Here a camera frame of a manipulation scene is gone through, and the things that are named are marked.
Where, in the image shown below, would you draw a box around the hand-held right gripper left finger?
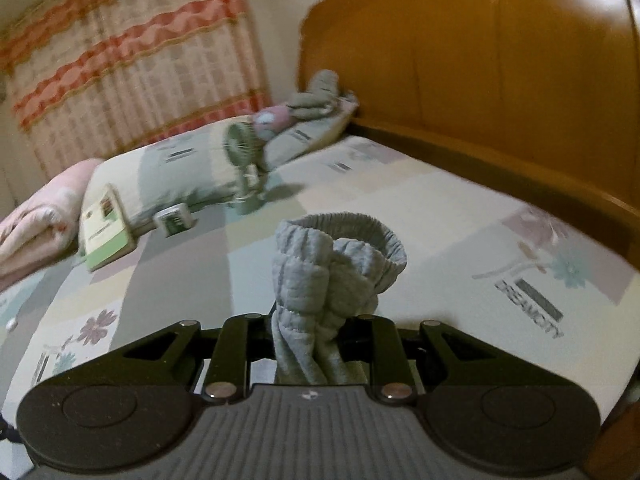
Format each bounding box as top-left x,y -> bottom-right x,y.
122,312 -> 274,404

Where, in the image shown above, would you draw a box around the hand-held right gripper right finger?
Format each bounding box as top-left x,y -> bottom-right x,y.
345,314 -> 501,404

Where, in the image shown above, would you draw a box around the grey sweatpants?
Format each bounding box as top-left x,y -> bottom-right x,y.
270,212 -> 409,386

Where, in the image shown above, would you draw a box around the green tissue pack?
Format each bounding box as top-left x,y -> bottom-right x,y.
154,203 -> 194,237

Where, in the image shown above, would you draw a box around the green and white book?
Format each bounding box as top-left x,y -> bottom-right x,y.
80,184 -> 137,272

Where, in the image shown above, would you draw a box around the patchwork print pillow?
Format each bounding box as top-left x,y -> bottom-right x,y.
82,117 -> 261,231

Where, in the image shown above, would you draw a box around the green handheld fan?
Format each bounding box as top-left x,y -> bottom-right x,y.
222,122 -> 267,216

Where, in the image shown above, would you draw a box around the flat patchwork pillow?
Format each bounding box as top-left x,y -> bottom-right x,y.
262,100 -> 359,169

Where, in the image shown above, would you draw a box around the pink small cushion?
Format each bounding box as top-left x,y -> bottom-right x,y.
251,105 -> 296,140

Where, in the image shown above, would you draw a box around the pink folded quilt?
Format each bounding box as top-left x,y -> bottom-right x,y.
0,158 -> 104,291

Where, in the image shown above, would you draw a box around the grey-green folded cloth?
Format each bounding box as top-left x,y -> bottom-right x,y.
286,70 -> 359,121

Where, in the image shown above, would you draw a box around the wooden headboard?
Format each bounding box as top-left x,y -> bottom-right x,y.
297,0 -> 640,480

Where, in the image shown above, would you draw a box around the pink patterned curtain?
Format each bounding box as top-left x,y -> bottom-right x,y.
0,0 -> 274,181

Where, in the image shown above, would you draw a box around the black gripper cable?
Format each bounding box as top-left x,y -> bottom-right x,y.
0,412 -> 22,445

